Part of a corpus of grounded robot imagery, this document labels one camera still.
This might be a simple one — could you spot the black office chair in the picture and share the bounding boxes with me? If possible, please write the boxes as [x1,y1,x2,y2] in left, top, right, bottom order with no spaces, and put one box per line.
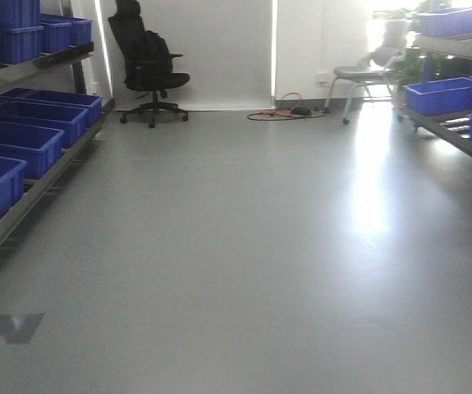
[108,1,190,128]

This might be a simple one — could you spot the grey white stool chair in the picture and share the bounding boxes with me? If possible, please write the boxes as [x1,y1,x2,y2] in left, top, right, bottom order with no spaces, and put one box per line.
[322,19,411,125]

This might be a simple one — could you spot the left steel flow rack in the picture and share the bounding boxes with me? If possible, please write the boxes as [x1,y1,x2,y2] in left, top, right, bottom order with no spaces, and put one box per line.
[0,43,102,245]

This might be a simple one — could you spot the steel flow rack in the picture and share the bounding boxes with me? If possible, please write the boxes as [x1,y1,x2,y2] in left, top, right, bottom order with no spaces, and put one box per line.
[397,32,472,173]
[0,43,102,245]

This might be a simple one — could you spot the right steel flow rack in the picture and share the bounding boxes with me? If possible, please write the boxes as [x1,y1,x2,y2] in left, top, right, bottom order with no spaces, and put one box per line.
[397,32,472,173]

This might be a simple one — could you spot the orange cable on floor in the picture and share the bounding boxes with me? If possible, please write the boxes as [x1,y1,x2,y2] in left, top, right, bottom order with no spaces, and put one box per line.
[246,91,327,121]

